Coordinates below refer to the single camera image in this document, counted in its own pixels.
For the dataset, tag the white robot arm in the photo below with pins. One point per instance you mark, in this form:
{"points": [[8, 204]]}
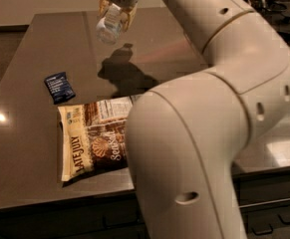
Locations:
{"points": [[182, 135]]}

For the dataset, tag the dark cabinet drawer with handle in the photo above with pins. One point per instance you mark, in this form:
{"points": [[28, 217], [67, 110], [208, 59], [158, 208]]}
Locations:
{"points": [[263, 190]]}

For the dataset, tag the brown Late July chip bag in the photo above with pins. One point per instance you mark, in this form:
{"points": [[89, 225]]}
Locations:
{"points": [[94, 136]]}

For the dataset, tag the clear plastic water bottle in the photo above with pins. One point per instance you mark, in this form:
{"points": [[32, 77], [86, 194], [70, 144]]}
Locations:
{"points": [[110, 25]]}

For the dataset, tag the dark blue snack bar wrapper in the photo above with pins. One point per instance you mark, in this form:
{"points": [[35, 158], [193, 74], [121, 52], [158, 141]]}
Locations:
{"points": [[59, 88]]}

